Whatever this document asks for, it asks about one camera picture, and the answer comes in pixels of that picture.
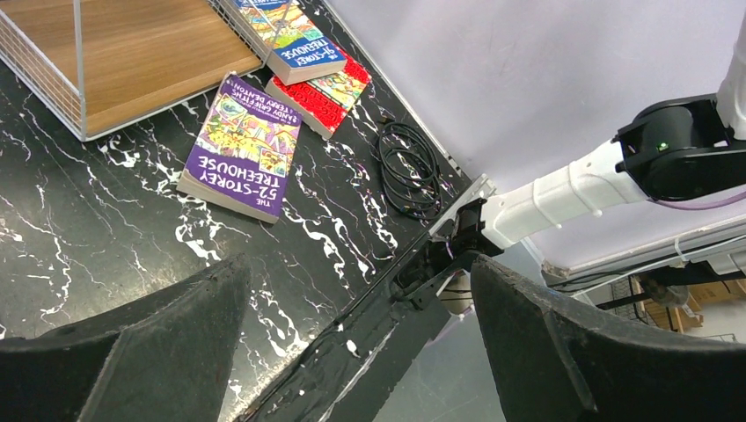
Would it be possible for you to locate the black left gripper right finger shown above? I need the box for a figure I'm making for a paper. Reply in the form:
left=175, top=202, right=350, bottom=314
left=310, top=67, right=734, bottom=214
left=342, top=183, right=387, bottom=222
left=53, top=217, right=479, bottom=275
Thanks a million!
left=471, top=255, right=745, bottom=421

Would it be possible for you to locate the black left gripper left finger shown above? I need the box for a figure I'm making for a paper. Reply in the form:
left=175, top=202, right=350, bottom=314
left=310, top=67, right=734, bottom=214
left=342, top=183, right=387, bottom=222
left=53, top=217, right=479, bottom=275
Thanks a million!
left=1, top=254, right=252, bottom=421

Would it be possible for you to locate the purple 52-storey treehouse book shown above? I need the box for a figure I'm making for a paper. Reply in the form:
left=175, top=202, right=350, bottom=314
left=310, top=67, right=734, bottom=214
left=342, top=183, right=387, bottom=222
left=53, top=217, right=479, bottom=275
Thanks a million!
left=177, top=72, right=303, bottom=224

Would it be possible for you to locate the white wire wooden shelf rack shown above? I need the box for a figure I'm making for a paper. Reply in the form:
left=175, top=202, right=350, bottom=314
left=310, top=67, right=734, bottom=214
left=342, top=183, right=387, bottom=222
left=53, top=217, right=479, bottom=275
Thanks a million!
left=1, top=1, right=268, bottom=142

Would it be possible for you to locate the blue 91-storey treehouse book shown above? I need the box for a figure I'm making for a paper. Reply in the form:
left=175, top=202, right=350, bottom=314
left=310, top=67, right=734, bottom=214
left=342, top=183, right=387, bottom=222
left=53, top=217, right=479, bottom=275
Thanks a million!
left=221, top=0, right=347, bottom=85

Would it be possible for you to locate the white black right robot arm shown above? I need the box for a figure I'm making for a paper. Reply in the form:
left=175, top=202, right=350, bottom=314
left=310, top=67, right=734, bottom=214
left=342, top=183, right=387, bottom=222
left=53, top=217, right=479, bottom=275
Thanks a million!
left=477, top=29, right=745, bottom=250

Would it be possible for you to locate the red treehouse book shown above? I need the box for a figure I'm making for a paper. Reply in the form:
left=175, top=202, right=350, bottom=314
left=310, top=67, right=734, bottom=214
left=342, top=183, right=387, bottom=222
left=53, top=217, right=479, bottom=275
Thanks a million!
left=265, top=48, right=371, bottom=140

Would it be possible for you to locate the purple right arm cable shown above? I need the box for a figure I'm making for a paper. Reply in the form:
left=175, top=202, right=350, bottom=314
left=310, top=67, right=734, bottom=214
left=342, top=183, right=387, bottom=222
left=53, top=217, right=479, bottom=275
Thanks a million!
left=652, top=189, right=746, bottom=212

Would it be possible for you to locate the black coiled cable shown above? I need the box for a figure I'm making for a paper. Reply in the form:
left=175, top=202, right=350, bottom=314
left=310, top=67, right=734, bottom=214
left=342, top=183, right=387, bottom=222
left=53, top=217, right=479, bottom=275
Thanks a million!
left=370, top=119, right=445, bottom=222

